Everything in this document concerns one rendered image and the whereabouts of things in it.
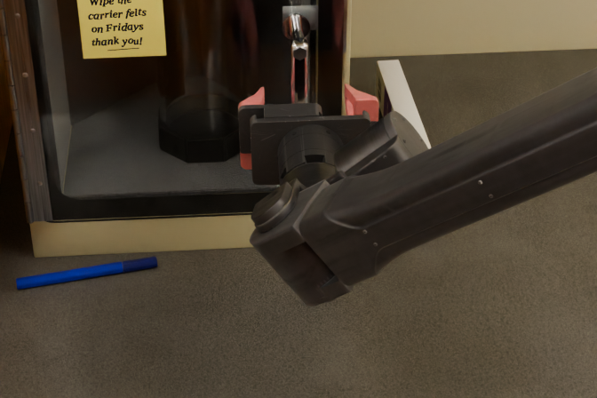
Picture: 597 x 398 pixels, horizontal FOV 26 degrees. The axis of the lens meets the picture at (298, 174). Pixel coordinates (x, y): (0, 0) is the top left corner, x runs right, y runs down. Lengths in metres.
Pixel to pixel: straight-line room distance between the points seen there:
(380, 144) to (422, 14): 0.73
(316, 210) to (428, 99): 0.69
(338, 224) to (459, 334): 0.36
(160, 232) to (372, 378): 0.28
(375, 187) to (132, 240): 0.48
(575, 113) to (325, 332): 0.52
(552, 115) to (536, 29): 0.96
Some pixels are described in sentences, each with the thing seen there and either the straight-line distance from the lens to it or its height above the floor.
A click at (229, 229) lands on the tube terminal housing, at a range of 1.32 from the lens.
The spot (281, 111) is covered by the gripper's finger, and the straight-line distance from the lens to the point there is 1.10.
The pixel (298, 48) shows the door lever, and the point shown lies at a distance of 1.14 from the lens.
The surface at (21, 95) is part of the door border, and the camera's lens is 1.23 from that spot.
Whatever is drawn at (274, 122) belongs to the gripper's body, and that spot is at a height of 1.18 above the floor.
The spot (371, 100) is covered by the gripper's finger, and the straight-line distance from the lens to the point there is 1.12.
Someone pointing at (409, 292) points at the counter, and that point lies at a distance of 1.28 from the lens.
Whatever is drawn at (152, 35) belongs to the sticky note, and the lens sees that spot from 1.19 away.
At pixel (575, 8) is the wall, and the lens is 1.75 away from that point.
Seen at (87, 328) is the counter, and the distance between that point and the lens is 1.26.
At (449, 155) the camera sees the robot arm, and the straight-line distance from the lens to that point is 0.85.
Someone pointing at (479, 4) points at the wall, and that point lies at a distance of 1.71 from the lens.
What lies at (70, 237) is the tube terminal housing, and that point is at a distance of 1.33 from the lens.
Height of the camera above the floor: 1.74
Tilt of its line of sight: 34 degrees down
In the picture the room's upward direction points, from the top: straight up
